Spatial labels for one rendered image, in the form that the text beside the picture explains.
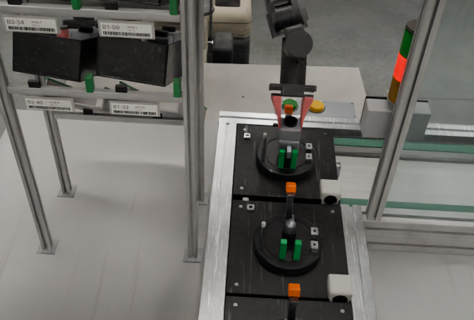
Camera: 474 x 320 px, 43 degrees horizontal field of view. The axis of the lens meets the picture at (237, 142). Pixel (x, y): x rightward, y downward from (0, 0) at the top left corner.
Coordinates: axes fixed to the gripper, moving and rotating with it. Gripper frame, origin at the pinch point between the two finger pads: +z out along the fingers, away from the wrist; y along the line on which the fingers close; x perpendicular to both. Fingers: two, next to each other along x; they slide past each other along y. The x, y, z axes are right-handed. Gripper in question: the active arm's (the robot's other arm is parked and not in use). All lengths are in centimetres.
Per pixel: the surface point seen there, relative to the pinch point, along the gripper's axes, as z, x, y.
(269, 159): 8.1, 4.0, -4.0
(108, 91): -4.6, -31.2, -33.9
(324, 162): 8.3, 7.0, 9.0
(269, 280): 29.9, -19.0, -3.9
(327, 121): -1.4, 20.2, 11.1
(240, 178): 12.6, 1.7, -10.4
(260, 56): -37, 212, -3
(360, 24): -63, 245, 59
